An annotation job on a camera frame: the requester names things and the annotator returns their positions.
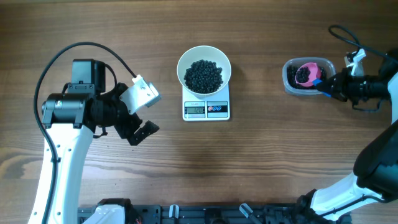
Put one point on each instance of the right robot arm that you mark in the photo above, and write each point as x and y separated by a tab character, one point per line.
374	175

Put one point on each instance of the white digital kitchen scale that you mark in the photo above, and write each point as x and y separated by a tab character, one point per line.
212	107

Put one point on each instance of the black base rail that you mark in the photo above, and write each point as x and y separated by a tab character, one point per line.
280	213

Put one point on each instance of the black beans in bowl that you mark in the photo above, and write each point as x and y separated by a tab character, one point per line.
203	77

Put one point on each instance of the black beans pile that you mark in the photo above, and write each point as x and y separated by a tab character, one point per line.
292	70

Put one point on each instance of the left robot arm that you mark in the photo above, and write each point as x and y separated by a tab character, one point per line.
70	119

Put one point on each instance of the white bowl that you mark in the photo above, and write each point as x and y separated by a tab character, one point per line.
204	52

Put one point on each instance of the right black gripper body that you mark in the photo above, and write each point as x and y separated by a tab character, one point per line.
364	86

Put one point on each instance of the pink scoop blue handle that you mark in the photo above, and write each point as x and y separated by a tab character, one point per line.
315	73

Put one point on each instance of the clear plastic container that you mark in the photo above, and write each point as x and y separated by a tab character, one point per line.
298	62

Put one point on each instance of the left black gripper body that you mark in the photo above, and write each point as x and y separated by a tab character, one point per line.
117	114

